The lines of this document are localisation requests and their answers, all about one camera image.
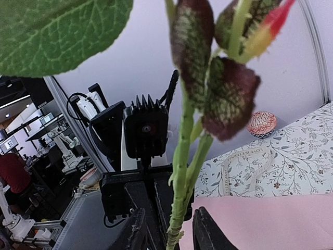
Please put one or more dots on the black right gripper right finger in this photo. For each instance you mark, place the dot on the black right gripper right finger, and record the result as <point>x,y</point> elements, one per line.
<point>206,233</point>

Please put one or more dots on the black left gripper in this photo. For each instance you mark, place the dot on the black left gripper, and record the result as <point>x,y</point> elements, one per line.
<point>147,188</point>

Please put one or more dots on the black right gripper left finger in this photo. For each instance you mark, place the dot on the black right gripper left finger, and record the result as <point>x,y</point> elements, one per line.
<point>133,235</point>

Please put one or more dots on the cream printed ribbon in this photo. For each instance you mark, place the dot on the cream printed ribbon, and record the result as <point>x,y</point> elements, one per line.
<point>241,172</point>

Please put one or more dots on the pink wrapping paper sheet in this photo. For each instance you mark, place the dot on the pink wrapping paper sheet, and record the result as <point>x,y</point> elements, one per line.
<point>284,222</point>

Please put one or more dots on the dusty orange rose stem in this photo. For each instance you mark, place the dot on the dusty orange rose stem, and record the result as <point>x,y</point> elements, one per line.
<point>218,88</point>

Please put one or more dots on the white peony flower stem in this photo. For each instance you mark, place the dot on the white peony flower stem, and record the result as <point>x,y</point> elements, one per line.
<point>44,38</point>

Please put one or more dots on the background lab robot arm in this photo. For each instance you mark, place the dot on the background lab robot arm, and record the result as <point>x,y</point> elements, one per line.
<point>65,145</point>

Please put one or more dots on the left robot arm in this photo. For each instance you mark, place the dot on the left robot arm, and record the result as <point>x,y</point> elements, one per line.
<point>107,131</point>

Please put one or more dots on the floral patterned tablecloth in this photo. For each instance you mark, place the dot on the floral patterned tablecloth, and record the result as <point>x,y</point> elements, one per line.
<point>302,163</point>

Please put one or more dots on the person in red shirt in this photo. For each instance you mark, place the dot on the person in red shirt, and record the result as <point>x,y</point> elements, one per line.
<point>14,175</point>

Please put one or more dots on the aluminium front rail base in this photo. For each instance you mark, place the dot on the aluminium front rail base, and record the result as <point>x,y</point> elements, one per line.
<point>83,219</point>

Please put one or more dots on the left aluminium frame post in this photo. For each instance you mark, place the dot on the left aluminium frame post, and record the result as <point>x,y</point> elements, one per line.
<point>77,126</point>

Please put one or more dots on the aluminium frame post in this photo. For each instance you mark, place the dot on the aluminium frame post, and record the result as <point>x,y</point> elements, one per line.
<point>77,126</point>
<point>318,50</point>

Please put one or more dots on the right aluminium frame post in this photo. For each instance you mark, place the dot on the right aluminium frame post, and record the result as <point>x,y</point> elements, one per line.
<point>318,50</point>

